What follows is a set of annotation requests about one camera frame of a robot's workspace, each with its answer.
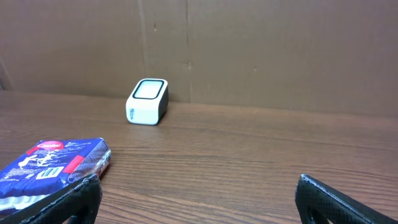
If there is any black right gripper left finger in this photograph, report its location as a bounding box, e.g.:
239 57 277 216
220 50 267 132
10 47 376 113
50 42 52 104
1 174 102 224

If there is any white barcode scanner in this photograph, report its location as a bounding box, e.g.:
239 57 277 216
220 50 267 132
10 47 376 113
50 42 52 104
126 78 169 126

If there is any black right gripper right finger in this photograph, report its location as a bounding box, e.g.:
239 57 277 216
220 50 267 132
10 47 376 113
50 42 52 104
295 174 397 224

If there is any purple snack packet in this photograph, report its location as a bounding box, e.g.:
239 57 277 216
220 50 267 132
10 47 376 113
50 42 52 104
1 138 111 215

